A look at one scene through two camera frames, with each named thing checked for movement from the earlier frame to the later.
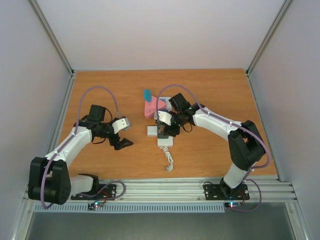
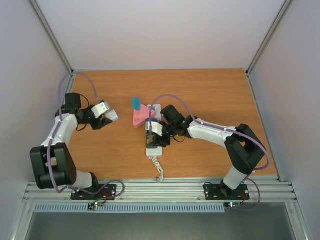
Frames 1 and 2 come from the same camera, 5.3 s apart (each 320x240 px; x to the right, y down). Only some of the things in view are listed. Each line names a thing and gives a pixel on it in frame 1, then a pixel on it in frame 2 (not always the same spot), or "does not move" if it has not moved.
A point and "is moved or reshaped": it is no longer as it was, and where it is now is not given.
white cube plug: (152, 131) is moved or reshaped
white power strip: (164, 141) is moved or reshaped
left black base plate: (103, 192) does not move
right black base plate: (223, 192) does not move
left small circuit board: (91, 206) does not move
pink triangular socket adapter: (150, 108) -> (140, 116)
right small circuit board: (232, 204) does not move
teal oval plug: (147, 95) -> (136, 103)
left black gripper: (121, 144) -> (99, 123)
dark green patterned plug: (161, 129) is moved or reshaped
